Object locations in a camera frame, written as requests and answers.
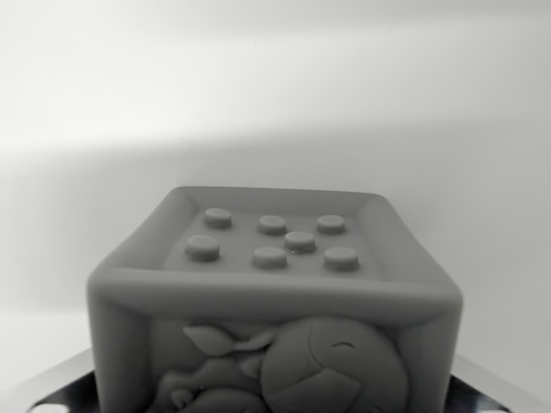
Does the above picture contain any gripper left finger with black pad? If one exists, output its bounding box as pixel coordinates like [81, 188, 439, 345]
[0, 347, 104, 413]

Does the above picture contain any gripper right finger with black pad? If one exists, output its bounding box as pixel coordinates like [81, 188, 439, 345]
[443, 353, 551, 413]

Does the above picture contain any grey embossed rubber cube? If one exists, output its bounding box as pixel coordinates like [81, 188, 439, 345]
[86, 185, 464, 413]

